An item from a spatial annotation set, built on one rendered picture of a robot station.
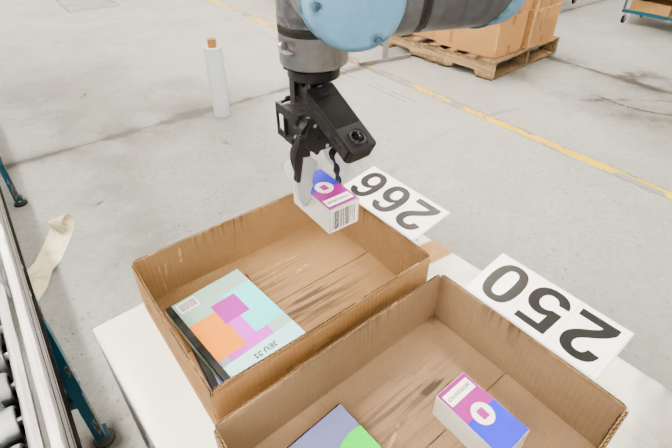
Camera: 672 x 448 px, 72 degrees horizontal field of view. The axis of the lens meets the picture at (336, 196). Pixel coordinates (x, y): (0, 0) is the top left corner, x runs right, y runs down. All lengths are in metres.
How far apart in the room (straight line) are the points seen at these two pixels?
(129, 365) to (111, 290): 1.27
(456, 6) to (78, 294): 1.84
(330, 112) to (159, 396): 0.46
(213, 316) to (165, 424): 0.16
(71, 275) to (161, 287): 1.36
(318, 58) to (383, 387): 0.45
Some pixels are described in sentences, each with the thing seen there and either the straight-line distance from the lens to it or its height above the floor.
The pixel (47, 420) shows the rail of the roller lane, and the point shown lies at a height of 0.74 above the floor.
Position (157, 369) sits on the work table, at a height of 0.75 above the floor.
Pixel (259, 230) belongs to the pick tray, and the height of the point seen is 0.80.
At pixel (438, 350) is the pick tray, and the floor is 0.76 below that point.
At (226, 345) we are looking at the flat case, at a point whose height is 0.78.
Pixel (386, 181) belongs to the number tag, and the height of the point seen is 0.87.
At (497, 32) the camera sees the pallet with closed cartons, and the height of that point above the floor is 0.35.
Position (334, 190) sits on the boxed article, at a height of 0.95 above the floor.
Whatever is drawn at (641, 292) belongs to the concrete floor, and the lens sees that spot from 2.20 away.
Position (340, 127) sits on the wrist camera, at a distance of 0.60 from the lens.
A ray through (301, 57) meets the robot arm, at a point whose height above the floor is 1.16.
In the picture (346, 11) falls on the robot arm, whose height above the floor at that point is 1.24.
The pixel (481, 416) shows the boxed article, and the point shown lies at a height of 0.80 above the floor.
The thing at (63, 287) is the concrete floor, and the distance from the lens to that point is 2.15.
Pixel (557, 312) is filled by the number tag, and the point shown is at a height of 0.86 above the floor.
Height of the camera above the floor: 1.35
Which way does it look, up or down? 35 degrees down
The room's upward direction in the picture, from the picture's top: straight up
